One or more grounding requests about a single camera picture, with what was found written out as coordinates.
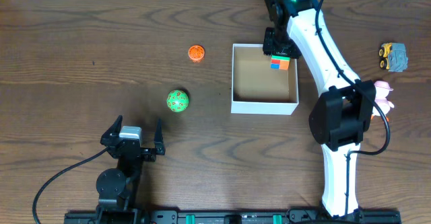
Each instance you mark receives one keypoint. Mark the pink duck toy with hat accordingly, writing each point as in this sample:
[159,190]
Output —
[383,89]

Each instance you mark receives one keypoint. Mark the green number ball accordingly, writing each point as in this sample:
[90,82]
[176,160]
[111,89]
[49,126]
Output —
[177,101]

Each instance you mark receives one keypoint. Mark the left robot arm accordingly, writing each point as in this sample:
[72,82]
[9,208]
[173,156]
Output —
[117,187]

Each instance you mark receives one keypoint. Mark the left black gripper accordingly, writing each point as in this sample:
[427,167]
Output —
[133,151]

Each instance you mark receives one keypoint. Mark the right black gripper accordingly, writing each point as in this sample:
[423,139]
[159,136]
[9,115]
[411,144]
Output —
[270,48]

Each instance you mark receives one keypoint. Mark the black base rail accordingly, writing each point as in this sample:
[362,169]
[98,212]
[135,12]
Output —
[290,216]

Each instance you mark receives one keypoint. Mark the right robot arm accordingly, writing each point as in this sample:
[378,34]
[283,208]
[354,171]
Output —
[342,112]

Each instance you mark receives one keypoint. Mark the grey yellow toy truck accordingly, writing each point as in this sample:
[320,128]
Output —
[393,57]

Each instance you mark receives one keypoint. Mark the orange round gear toy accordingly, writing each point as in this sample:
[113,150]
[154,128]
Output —
[196,53]

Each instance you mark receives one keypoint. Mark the white cardboard box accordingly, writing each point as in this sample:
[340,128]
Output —
[259,86]

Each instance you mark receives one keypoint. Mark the colourful puzzle cube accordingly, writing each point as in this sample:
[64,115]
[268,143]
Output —
[280,63]

